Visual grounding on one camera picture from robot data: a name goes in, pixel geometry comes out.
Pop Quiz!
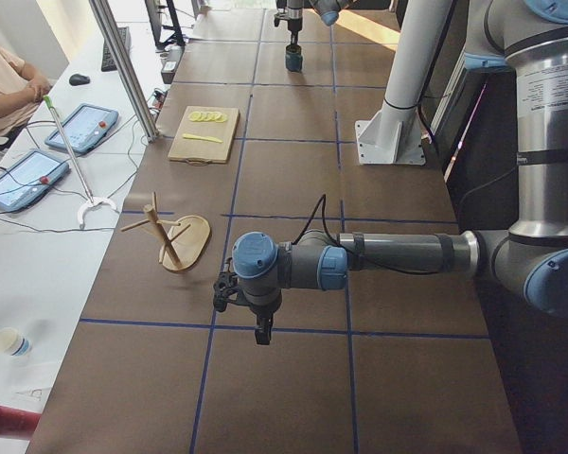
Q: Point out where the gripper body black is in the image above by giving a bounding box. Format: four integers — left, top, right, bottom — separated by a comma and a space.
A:
250, 302, 281, 331
287, 9, 303, 33

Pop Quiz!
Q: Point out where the teal mug yellow inside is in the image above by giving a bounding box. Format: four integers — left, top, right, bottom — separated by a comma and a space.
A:
285, 44, 303, 73

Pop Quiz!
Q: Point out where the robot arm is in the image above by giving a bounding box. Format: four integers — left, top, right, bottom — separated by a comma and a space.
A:
213, 1, 568, 345
274, 0, 354, 45

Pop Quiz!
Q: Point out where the wooden cup storage rack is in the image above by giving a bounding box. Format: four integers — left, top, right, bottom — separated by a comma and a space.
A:
120, 192, 211, 272

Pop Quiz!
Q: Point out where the paper cup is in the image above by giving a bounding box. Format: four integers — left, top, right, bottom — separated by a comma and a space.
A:
0, 327, 31, 357

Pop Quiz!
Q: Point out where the bamboo cutting board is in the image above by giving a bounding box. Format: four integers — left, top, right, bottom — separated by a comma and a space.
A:
168, 105, 240, 164

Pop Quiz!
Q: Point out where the yellow plastic knife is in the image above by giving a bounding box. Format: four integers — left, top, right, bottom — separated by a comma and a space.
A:
181, 133, 223, 144

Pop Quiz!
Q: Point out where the black keyboard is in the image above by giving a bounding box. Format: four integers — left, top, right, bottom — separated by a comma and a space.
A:
100, 26, 133, 73

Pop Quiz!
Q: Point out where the white reacher grabber stick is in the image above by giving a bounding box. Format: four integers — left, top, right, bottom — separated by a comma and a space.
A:
43, 95, 117, 229

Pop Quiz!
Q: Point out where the black computer mouse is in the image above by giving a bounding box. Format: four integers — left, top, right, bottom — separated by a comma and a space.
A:
68, 74, 91, 86

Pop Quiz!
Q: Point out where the teach pendant far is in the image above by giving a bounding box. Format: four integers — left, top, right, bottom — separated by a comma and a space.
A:
60, 103, 119, 155

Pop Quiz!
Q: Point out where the teach pendant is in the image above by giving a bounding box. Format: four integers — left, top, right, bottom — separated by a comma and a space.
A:
0, 149, 70, 213
60, 103, 119, 155

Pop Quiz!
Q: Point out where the teach pendant near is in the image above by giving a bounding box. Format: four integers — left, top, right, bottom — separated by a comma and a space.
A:
0, 149, 70, 213

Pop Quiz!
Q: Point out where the red cylinder object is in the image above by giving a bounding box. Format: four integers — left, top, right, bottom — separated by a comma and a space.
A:
0, 406, 42, 441

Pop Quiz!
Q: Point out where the seated person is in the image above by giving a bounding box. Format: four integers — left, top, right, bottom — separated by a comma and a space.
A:
0, 45, 52, 141

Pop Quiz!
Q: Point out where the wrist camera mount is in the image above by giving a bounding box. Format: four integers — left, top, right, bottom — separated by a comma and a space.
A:
213, 271, 248, 312
274, 12, 288, 27

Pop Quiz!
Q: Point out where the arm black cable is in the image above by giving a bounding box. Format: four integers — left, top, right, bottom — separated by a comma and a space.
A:
293, 193, 449, 275

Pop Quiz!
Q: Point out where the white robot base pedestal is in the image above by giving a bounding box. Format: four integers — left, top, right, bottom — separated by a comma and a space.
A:
355, 0, 453, 166

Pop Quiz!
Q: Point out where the aluminium frame post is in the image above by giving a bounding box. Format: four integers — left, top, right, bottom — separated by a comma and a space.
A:
89, 0, 159, 143

